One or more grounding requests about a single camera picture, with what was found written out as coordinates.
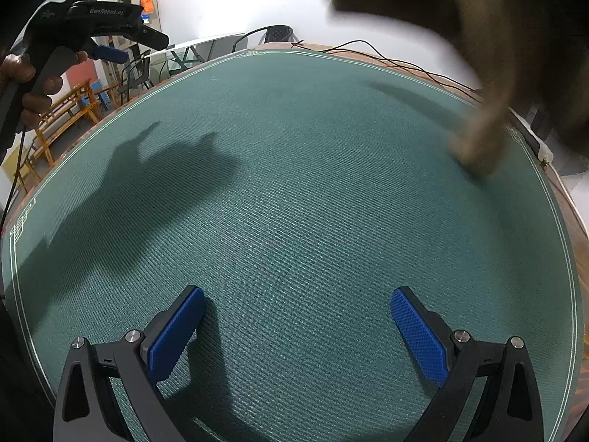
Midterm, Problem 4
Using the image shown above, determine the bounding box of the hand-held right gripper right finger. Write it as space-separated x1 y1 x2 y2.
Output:
390 286 544 442

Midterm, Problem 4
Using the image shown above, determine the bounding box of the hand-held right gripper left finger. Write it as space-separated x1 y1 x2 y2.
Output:
54 285 206 442

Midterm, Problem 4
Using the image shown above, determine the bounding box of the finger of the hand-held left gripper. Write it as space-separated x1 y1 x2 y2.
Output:
87 38 130 64
124 21 169 50

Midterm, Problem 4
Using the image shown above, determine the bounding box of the brown fleece garment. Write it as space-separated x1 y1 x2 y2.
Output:
320 0 589 178

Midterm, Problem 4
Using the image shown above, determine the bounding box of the person's left hand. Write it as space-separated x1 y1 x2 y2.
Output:
0 52 89 129

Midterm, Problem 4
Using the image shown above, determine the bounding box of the grey shelf cabinet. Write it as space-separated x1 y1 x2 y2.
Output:
102 32 139 84

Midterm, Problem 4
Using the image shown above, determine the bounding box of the black metal chair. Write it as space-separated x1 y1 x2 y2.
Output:
117 48 152 102

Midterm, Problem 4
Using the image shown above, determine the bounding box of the red board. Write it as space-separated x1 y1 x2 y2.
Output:
60 62 97 95

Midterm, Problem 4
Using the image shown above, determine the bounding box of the glass table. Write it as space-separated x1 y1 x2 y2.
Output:
152 32 247 79

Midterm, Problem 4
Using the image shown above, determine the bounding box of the slatted wooden bench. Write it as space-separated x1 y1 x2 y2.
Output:
21 80 102 180

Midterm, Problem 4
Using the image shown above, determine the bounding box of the black mesh office chair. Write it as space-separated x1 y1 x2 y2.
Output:
232 24 297 51

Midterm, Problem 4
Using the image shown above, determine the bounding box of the green table mat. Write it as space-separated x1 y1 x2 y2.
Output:
0 48 578 442

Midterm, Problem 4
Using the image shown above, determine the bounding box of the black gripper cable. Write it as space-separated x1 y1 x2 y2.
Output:
0 131 26 240

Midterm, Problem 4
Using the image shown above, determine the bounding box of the black charger cable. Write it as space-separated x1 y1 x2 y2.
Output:
291 39 484 102

